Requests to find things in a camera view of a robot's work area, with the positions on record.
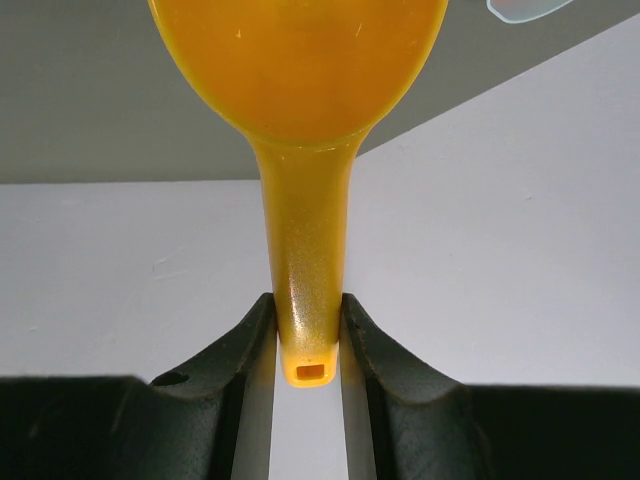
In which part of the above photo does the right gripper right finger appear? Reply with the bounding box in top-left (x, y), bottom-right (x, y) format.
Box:
top-left (340, 294), bottom-right (639, 479)

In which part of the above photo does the orange plastic scoop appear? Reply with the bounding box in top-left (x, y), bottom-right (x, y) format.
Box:
top-left (149, 1), bottom-right (447, 388)

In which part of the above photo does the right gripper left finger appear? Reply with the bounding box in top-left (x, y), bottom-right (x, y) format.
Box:
top-left (1, 294), bottom-right (277, 479)

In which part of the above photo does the clear round jar lid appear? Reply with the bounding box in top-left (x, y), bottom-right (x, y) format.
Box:
top-left (486, 0), bottom-right (572, 24)

